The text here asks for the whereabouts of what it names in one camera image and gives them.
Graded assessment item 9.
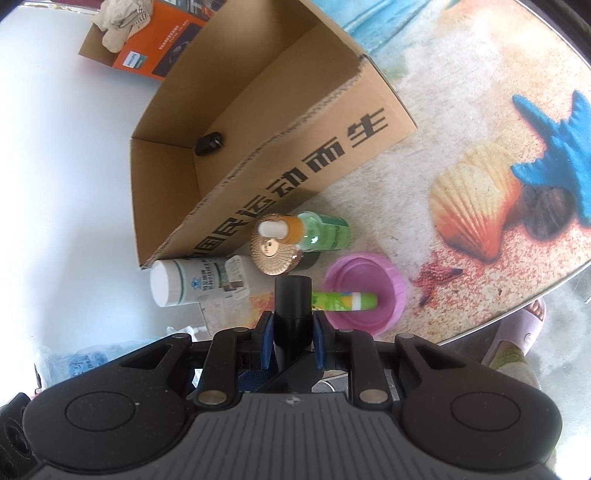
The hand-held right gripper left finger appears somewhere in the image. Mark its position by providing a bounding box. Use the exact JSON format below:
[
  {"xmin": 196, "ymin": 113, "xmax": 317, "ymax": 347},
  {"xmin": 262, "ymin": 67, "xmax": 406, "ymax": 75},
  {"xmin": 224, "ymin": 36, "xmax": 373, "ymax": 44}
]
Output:
[{"xmin": 117, "ymin": 311, "xmax": 275, "ymax": 409}]

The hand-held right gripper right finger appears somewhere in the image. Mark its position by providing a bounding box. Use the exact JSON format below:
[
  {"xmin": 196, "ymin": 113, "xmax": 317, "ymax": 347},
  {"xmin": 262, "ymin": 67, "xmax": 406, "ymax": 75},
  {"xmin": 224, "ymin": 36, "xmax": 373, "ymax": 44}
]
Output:
[{"xmin": 311, "ymin": 310, "xmax": 483, "ymax": 408}]

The white pill bottle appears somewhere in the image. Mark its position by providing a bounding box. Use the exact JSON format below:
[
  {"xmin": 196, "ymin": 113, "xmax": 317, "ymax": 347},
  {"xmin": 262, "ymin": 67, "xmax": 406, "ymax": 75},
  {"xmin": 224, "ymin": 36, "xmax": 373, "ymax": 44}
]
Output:
[{"xmin": 149, "ymin": 257, "xmax": 232, "ymax": 308}]

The green bottle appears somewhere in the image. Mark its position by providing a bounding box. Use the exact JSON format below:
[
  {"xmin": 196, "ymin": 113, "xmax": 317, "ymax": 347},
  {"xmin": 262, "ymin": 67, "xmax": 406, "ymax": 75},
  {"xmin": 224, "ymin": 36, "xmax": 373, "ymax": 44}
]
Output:
[{"xmin": 257, "ymin": 210, "xmax": 352, "ymax": 254}]

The brown cardboard box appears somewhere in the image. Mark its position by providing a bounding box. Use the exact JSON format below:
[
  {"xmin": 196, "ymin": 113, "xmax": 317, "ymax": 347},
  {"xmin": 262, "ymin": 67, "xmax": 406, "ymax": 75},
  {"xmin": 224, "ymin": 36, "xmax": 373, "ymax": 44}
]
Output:
[{"xmin": 129, "ymin": 0, "xmax": 419, "ymax": 271}]

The green tube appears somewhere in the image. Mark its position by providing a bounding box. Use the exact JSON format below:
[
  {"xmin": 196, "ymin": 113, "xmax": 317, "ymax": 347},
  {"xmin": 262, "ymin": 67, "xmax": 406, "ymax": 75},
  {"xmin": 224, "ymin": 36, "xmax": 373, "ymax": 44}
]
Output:
[{"xmin": 311, "ymin": 291, "xmax": 379, "ymax": 311}]

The pink plastic bowl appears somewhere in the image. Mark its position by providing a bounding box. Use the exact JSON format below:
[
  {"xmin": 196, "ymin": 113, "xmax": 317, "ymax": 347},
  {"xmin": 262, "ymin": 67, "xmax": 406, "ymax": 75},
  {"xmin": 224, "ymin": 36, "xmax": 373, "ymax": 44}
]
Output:
[{"xmin": 322, "ymin": 252, "xmax": 407, "ymax": 336}]

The small white packet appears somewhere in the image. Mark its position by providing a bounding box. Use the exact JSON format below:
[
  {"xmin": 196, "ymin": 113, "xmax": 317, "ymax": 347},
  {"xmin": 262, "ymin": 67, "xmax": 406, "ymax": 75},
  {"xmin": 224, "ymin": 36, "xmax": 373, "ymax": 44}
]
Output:
[{"xmin": 224, "ymin": 256, "xmax": 253, "ymax": 299}]

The gold faceted jar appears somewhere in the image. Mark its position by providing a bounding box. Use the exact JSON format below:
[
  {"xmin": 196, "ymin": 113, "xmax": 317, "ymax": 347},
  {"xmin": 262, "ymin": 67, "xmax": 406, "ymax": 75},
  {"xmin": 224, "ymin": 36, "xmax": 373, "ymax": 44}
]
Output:
[{"xmin": 249, "ymin": 213, "xmax": 306, "ymax": 277}]

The clear plastic bag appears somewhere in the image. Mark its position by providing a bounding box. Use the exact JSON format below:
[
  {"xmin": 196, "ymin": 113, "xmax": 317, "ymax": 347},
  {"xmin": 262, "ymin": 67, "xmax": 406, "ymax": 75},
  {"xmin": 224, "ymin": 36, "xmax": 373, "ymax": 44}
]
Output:
[{"xmin": 34, "ymin": 339, "xmax": 154, "ymax": 398}]

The pink slipper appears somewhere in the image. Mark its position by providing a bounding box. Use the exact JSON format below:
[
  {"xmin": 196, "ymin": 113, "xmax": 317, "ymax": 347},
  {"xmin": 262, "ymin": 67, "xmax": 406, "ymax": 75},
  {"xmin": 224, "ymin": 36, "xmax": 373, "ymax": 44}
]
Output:
[{"xmin": 480, "ymin": 295, "xmax": 548, "ymax": 388}]

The small black object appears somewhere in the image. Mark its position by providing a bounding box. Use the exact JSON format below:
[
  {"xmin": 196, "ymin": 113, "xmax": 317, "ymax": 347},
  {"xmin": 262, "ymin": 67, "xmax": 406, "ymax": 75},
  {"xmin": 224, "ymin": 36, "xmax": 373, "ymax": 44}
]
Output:
[{"xmin": 194, "ymin": 131, "xmax": 225, "ymax": 157}]

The seashell print table cover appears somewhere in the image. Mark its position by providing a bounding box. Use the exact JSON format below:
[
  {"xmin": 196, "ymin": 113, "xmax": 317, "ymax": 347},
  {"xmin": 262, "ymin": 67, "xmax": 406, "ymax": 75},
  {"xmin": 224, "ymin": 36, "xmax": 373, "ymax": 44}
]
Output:
[{"xmin": 198, "ymin": 0, "xmax": 591, "ymax": 348}]

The orange product box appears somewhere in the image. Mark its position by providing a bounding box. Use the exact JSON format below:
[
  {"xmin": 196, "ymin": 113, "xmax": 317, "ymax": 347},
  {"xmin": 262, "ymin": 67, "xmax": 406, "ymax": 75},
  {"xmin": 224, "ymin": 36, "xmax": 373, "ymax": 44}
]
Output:
[{"xmin": 78, "ymin": 0, "xmax": 218, "ymax": 82}]

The beige cloth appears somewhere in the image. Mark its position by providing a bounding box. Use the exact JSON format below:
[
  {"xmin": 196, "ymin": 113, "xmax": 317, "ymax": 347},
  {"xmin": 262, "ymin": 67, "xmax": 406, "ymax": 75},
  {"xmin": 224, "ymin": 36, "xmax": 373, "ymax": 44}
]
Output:
[{"xmin": 95, "ymin": 0, "xmax": 156, "ymax": 53}]

